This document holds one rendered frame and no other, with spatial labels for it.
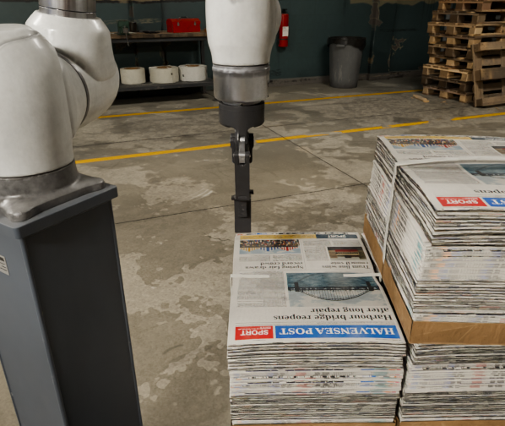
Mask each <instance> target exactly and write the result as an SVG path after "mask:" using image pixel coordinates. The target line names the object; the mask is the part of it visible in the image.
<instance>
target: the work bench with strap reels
mask: <svg viewBox="0 0 505 426"><path fill-rule="evenodd" d="M166 25H167V30H161V31H160V33H153V34H150V33H147V34H146V33H144V32H130V31H129V34H130V35H127V36H128V42H127V37H126V35H116V32H110V34H111V43H131V42H157V41H200V55H201V64H183V65H179V66H178V67H177V66H171V65H168V66H154V67H149V79H146V78H145V70H144V68H141V67H127V68H120V75H121V80H119V88H118V92H122V91H135V90H159V89H172V88H185V87H198V86H202V92H201V93H202V94H208V93H207V92H206V86H211V85H214V80H213V79H211V78H209V77H208V75H207V65H205V58H204V41H207V40H208V37H207V32H204V30H200V20H199V19H197V18H192V19H167V21H166ZM178 72H179V73H178Z"/></svg>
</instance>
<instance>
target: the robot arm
mask: <svg viewBox="0 0 505 426"><path fill-rule="evenodd" d="M205 11H206V30H207V37H208V43H209V48H210V51H211V55H212V61H213V67H212V70H213V78H214V97H215V98H216V99H217V100H220V101H219V122H220V124H221V125H223V126H225V127H227V128H234V129H235V133H231V137H230V145H231V152H232V162H233V163H234V164H235V193H236V194H234V195H232V196H231V200H234V211H235V233H250V232H251V194H253V189H250V163H252V161H253V146H254V135H253V133H249V132H248V130H249V129H250V128H252V127H254V128H256V127H258V126H261V125H262V124H263V123H264V101H263V100H265V99H267V98H268V97H269V96H268V86H269V85H268V82H269V70H270V66H269V61H270V54H271V50H272V47H273V44H274V41H275V37H276V35H277V33H278V30H279V28H280V23H281V8H280V3H279V1H278V0H205ZM118 88H119V71H118V67H117V64H116V62H115V59H114V55H113V50H112V45H111V34H110V31H109V30H108V28H107V27H106V25H105V24H104V22H103V21H102V20H101V18H98V17H96V0H39V10H36V11H35V12H34V13H33V14H32V15H31V16H30V17H29V18H28V19H27V21H26V22H25V25H22V24H0V215H3V216H6V217H7V218H8V219H9V220H10V221H11V222H22V221H27V220H29V219H30V218H32V217H33V216H35V215H37V214H39V213H41V212H43V211H45V210H49V209H51V208H53V207H56V206H58V205H61V204H64V203H66V202H68V201H70V200H72V199H76V198H78V197H80V196H83V195H85V194H89V193H92V192H95V191H99V190H102V189H104V188H105V181H104V179H103V178H100V177H91V176H87V175H84V174H82V173H80V172H78V169H77V167H76V163H75V160H74V155H73V137H74V136H75V134H76V133H77V131H78V129H79V128H82V127H83V126H85V125H87V124H89V123H91V122H93V121H94V120H96V119H97V118H98V117H99V116H100V115H102V114H103V113H104V112H105V111H106V110H107V109H108V108H109V107H110V106H111V104H112V103H113V102H114V100H115V98H116V96H117V92H118Z"/></svg>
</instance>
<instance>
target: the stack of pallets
mask: <svg viewBox="0 0 505 426"><path fill-rule="evenodd" d="M438 3H439V5H438V9H437V10H432V21H433V22H428V27H427V33H429V36H430V39H429V42H428V43H429V44H428V45H429V47H428V54H429V57H430V58H429V63H428V64H423V71H422V79H421V85H423V92H422V94H424V95H433V94H440V95H439V98H443V99H453V98H459V102H461V103H471V102H474V101H473V99H472V96H475V93H473V85H474V82H472V71H473V67H472V65H471V64H472V63H473V57H472V56H471V49H470V45H473V44H477V43H479V42H492V38H497V40H496V41H505V0H439V2H438ZM451 3H456V7H455V8H451ZM445 14H450V19H444V15H445ZM471 15H473V17H472V19H471V18H470V16H471ZM496 15H501V17H500V19H496ZM440 26H447V29H446V30H440ZM488 26H496V28H495V30H488ZM464 27H466V28H469V29H468V30H465V29H464ZM441 37H447V40H446V41H440V40H441ZM440 48H446V51H443V52H440ZM440 58H442V59H447V61H444V62H440ZM460 68H465V69H460ZM435 69H439V70H440V71H437V72H434V70H435ZM434 79H435V80H439V81H433V80H434ZM434 90H437V91H434ZM454 94H455V95H454Z"/></svg>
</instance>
